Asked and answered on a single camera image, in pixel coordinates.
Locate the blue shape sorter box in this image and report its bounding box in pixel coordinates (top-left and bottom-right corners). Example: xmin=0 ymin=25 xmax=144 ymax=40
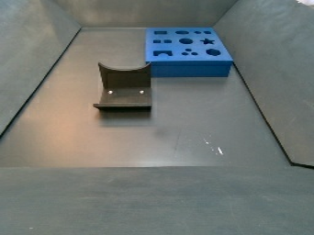
xmin=144 ymin=28 xmax=232 ymax=77

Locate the black curved holder bracket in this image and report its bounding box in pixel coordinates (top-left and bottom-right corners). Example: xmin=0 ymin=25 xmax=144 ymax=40
xmin=93 ymin=63 xmax=152 ymax=110

